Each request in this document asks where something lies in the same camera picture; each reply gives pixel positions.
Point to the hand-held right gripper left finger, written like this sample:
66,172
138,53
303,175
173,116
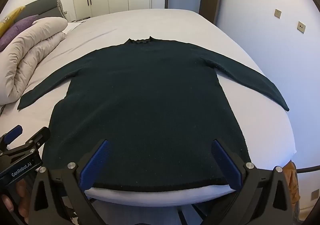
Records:
96,162

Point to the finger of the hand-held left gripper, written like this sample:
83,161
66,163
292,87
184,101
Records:
41,136
13,133

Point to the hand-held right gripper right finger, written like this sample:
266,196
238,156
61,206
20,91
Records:
225,162

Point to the dark green sweater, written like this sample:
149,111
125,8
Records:
150,102

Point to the person's left hand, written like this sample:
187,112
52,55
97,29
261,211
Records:
21,202

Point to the orange cloth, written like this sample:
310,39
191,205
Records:
292,182

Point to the beige folded duvet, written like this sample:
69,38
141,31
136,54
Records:
30,52

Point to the purple pillow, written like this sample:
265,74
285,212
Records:
17,27

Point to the yellow pillow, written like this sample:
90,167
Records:
10,18

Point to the grey padded headboard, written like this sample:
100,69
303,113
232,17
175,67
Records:
42,6

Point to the white bed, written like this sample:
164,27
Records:
162,22

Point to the beige wall socket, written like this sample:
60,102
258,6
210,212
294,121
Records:
315,194
301,26
278,13

